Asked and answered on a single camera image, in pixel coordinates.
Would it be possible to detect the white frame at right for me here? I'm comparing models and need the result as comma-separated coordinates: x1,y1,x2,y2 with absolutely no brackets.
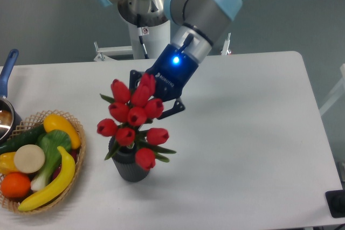
319,64,344,116

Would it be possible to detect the green plastic bok choy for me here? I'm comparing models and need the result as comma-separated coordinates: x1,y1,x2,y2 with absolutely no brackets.
31,130,71,192

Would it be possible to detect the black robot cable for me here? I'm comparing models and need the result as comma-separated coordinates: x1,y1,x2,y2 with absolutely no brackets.
136,13,150,60

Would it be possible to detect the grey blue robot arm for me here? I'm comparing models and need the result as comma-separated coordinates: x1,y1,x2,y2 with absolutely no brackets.
100,0,243,117

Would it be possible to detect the blue handled saucepan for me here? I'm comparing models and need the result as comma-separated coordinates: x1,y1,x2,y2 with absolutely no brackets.
1,49,22,144

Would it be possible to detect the dark grey ribbed vase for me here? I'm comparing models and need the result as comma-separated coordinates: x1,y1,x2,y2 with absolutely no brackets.
111,145,150,183

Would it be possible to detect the red tulip bouquet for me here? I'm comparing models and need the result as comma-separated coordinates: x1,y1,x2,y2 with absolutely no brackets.
97,73,175,171

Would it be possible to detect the green plastic cucumber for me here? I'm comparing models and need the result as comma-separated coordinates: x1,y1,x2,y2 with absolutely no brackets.
1,124,46,155

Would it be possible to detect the yellow plastic banana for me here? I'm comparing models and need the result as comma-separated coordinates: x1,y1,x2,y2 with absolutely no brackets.
18,146,75,212

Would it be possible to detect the beige round disc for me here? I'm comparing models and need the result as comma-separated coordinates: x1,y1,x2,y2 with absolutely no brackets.
13,144,45,173

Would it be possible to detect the yellow plastic bell pepper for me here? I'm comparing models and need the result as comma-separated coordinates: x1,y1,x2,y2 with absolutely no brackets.
0,152,19,175

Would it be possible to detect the black device at edge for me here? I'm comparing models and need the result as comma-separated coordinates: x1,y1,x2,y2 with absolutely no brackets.
325,190,345,218

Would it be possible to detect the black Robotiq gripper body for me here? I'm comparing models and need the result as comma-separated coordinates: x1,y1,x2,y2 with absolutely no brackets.
146,44,198,102

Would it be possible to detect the red plastic fruit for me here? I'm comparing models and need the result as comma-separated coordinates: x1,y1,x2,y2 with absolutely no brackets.
51,150,78,180

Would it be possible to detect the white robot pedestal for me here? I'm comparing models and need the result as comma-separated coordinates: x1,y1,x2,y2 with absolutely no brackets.
93,0,233,62

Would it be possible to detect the woven wicker basket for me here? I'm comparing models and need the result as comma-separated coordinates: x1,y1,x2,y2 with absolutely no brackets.
1,110,86,215

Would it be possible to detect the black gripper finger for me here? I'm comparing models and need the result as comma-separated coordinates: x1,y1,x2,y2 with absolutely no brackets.
129,69,144,93
157,98,185,120

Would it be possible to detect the orange plastic orange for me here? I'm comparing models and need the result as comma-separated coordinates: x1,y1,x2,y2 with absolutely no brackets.
1,172,31,198

